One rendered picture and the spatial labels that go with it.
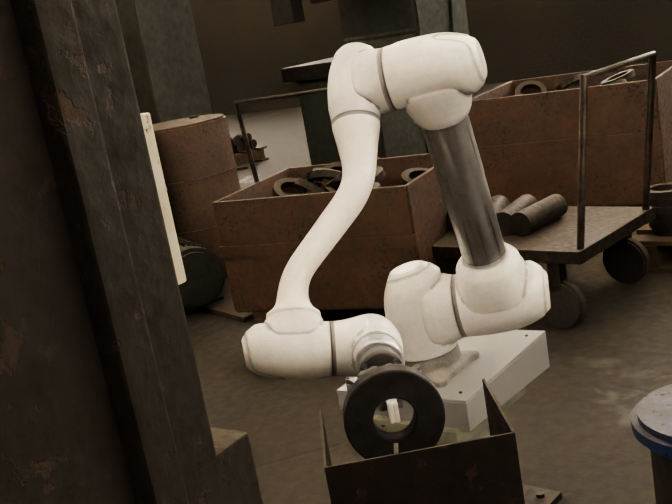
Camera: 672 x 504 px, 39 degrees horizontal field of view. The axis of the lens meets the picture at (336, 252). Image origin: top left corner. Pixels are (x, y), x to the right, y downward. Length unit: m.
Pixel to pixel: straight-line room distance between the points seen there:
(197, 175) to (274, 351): 3.59
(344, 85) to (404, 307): 0.59
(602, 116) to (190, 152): 2.17
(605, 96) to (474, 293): 2.93
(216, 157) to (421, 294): 3.19
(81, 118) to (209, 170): 4.41
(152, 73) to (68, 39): 5.47
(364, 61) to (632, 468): 1.38
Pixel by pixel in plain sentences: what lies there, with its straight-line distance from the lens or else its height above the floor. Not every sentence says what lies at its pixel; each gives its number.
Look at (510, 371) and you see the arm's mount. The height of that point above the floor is 0.41.
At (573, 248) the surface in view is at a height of 0.32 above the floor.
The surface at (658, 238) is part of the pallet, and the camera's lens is 4.33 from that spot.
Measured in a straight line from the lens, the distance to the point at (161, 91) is 6.38.
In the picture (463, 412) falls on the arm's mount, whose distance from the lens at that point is 2.19.
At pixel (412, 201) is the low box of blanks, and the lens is 3.77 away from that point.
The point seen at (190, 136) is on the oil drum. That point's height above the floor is 0.82.
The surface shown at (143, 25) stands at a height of 1.46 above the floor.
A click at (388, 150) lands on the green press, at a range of 6.42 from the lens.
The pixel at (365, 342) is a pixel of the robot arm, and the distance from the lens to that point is 1.65.
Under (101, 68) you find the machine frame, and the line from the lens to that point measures 0.93.
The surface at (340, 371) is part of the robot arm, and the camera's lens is 1.73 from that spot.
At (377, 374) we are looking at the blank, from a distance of 1.42.
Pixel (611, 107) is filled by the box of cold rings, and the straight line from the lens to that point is 5.01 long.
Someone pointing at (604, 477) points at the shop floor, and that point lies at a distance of 2.70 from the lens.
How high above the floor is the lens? 1.30
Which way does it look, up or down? 14 degrees down
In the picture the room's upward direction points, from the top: 10 degrees counter-clockwise
